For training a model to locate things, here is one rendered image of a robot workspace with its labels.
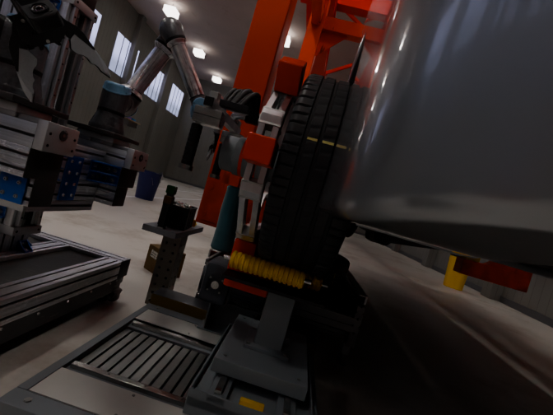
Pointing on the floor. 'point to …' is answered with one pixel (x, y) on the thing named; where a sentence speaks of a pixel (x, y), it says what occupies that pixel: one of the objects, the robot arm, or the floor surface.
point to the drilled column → (167, 264)
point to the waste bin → (147, 184)
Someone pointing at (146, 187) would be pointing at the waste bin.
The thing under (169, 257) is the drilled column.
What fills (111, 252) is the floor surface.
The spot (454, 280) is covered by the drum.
